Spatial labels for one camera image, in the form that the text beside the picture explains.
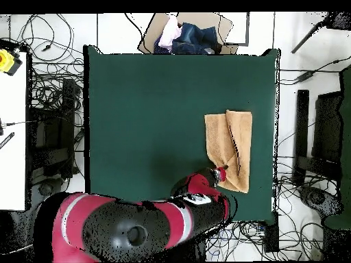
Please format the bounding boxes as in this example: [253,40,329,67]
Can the tan terry towel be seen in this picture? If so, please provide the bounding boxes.
[204,109,253,194]

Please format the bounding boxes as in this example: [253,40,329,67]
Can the black label strip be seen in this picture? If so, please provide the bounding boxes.
[0,131,15,150]

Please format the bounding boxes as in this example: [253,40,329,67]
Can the yellow emergency stop button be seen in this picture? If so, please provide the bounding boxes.
[0,49,23,77]

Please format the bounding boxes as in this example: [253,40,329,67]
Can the black power adapter with cable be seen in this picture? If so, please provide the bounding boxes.
[279,55,351,84]

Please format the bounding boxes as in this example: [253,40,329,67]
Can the black cable bundle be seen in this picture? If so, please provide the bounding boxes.
[208,164,330,261]

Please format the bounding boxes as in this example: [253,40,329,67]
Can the black tripod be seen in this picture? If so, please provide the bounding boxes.
[291,11,351,54]

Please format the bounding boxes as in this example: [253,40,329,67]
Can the dark green table cloth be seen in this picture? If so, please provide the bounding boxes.
[83,45,281,225]

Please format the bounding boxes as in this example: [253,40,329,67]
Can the blue jeans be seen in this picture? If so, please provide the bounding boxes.
[153,22,223,55]

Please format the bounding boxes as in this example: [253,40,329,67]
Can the black cable tangle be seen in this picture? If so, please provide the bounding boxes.
[9,13,84,127]

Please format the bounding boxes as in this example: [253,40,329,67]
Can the pale pink garment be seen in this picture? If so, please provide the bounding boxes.
[158,14,182,51]

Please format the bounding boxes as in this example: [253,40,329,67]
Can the white desk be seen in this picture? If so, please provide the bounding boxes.
[0,51,28,211]

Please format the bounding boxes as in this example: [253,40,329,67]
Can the black metal frame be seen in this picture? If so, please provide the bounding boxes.
[291,89,343,187]
[28,78,83,180]

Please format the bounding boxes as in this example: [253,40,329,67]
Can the cardboard box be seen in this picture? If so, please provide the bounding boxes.
[136,12,239,55]

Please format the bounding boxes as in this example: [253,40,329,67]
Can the green cloth covered stand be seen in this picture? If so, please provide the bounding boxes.
[324,64,351,229]

